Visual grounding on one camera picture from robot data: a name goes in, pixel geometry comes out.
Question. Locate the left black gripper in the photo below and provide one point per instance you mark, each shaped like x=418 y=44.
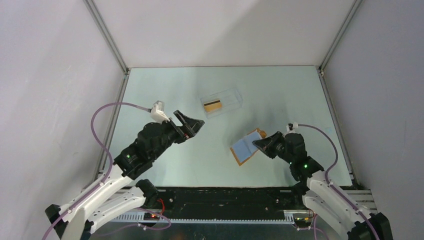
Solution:
x=191 y=126

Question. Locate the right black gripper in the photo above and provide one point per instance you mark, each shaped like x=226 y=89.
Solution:
x=266 y=144

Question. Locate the orange card holder wallet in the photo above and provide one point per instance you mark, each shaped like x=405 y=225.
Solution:
x=243 y=149

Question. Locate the gold credit card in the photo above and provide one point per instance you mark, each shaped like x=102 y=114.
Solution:
x=212 y=106

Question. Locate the clear plastic card box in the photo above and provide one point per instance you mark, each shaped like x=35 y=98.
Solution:
x=231 y=99

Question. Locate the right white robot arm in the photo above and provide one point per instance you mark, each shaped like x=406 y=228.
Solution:
x=350 y=219

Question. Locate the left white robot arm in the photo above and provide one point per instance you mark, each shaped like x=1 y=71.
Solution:
x=96 y=201

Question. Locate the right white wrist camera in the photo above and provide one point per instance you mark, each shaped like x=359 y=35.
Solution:
x=292 y=127

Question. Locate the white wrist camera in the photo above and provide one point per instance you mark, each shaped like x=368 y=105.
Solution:
x=292 y=127
x=157 y=112

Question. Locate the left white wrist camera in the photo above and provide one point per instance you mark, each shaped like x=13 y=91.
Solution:
x=157 y=112

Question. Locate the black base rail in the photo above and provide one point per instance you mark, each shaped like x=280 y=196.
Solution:
x=229 y=203

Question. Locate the grey slotted cable duct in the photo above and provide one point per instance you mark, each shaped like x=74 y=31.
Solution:
x=144 y=217

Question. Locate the left aluminium frame post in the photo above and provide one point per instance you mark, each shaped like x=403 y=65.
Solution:
x=113 y=48

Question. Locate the aluminium frame post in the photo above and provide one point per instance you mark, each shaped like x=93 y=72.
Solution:
x=113 y=48
x=329 y=82

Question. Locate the right aluminium frame post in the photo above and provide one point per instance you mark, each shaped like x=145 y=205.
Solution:
x=329 y=82

